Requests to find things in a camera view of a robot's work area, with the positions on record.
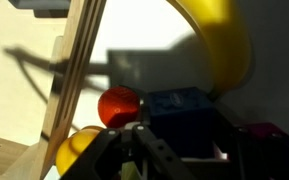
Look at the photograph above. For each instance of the light green toy block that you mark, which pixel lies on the light green toy block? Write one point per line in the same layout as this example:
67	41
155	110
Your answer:
129	171

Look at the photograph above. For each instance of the shallow wooden box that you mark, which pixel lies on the shallow wooden box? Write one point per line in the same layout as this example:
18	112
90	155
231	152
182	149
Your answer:
64	90

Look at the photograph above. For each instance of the pink toy block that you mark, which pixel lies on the pink toy block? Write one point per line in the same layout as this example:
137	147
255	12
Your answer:
262	128

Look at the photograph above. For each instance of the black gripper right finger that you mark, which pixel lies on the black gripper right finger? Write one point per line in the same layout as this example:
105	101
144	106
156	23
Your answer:
270	156

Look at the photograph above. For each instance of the dark blue toy block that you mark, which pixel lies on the dark blue toy block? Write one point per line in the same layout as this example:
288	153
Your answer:
180	116

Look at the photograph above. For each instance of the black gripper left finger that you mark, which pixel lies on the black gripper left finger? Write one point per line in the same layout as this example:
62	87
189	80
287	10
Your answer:
140	156

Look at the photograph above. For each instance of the red ball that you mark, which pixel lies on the red ball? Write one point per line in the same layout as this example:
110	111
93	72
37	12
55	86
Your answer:
117	106

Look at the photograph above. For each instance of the yellow toy ball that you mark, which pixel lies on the yellow toy ball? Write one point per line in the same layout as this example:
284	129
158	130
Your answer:
72	150

